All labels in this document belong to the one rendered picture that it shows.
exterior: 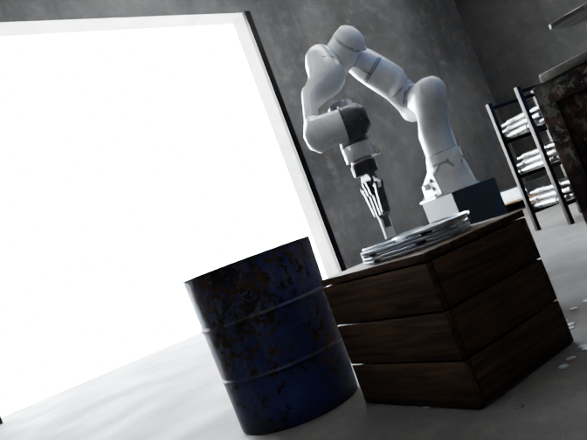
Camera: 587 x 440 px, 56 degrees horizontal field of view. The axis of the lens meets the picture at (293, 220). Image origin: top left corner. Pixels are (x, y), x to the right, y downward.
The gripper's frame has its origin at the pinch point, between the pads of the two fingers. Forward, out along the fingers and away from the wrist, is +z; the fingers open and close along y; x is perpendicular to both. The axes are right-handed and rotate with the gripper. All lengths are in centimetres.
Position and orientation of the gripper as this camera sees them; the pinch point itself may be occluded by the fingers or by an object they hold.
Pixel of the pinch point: (387, 227)
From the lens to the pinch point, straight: 162.5
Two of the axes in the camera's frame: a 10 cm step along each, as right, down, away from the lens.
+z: 3.5, 9.4, -0.5
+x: 9.2, -3.3, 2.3
